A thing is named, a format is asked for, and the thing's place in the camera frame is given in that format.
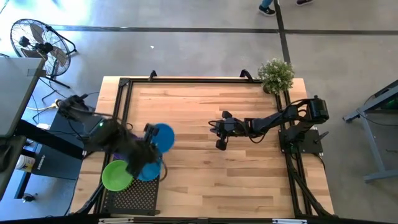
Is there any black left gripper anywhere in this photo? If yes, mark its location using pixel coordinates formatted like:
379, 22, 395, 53
126, 123, 162, 179

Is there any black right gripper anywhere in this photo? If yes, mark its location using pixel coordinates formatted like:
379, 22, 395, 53
208, 110, 249, 152

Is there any blue plastic mini bowl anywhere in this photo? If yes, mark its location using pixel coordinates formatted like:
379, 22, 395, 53
152, 123, 176, 154
136, 157, 163, 182

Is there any green plastic mini bowl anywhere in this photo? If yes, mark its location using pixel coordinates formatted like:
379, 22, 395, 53
101, 159, 134, 192

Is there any black perforated metal tray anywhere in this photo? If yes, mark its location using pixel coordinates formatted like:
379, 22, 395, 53
98, 138, 169, 217

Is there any small potted green plant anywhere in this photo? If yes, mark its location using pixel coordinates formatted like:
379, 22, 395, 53
257, 58, 295, 95

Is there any black lettered equipment box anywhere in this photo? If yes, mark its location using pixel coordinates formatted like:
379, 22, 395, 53
30, 123, 85, 181

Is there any white plastic tub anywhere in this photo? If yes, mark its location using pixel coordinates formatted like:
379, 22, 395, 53
14, 154, 37, 173

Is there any person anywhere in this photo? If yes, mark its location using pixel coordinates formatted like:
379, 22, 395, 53
257, 0, 315, 17

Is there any dark grey desk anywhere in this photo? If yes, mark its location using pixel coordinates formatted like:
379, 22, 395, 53
0, 136, 27, 200

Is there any grey table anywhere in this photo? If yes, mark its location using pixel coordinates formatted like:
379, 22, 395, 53
0, 57, 47, 139

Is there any grey metal stand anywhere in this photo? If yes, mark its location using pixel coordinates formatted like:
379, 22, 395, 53
341, 79, 398, 184

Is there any black metal table frame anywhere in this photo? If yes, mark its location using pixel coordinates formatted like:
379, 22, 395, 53
71, 70, 334, 220

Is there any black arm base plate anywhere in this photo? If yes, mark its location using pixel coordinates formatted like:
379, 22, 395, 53
278, 129, 330, 155
81, 136, 108, 154

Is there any black wire floor fan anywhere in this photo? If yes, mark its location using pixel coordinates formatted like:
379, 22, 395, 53
8, 17, 78, 90

